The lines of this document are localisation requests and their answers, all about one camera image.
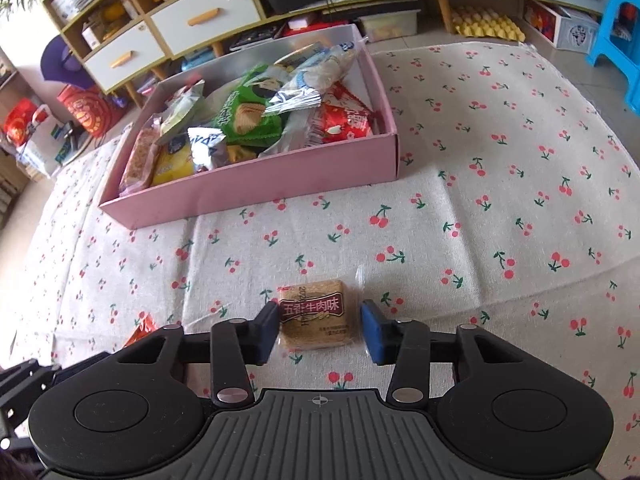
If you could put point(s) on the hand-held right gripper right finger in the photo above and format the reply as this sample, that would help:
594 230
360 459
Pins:
375 332

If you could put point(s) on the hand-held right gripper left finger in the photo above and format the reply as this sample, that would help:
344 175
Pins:
267 332

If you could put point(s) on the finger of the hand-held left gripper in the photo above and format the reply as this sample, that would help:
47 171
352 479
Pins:
30 372

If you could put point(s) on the brown cracker packet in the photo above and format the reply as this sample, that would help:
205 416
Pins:
312 315

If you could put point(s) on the pink cardboard box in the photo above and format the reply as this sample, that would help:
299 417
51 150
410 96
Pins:
260 187

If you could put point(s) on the gold brown snack packet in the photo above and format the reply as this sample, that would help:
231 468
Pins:
242 153

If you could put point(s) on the silver teal snack packet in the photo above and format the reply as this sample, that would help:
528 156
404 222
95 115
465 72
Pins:
207 147

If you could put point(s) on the yellow snack packet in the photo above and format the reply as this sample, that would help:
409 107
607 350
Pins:
172 162

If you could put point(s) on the large red white snack packet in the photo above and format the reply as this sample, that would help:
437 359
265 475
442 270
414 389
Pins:
350 120

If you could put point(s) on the clear pink snack packet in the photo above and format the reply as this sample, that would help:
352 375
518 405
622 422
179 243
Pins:
137 160

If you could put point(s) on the green chips packet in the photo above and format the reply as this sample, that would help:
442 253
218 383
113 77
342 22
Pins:
245 110

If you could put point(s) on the clear rice cracker packet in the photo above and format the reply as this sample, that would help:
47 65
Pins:
325 65

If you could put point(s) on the dark cloth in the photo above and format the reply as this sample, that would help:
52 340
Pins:
15 467

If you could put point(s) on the cherry print tablecloth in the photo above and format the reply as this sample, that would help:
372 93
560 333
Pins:
500 185

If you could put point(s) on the wooden bookshelf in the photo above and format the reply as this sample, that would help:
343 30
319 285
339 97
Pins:
10 170

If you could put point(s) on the white paper bag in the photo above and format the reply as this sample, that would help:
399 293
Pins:
47 140

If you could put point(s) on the silver foil packet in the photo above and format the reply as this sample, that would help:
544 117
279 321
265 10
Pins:
292 100

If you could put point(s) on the red gift bag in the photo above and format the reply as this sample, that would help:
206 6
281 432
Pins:
20 125

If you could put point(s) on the red gold gift box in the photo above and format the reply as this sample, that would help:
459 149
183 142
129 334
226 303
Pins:
90 110

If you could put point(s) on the clear storage box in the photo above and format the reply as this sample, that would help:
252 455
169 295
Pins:
387 27

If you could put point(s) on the purple fan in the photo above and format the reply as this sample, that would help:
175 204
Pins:
62 62

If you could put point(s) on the yellow egg tray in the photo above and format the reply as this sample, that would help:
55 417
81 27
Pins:
487 22

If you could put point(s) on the wooden shelf cabinet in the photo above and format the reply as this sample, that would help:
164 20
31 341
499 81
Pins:
140 5

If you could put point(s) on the white patterned box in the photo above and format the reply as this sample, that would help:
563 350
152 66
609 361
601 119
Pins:
565 27

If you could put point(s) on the blue plastic stool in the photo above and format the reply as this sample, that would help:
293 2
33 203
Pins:
612 35

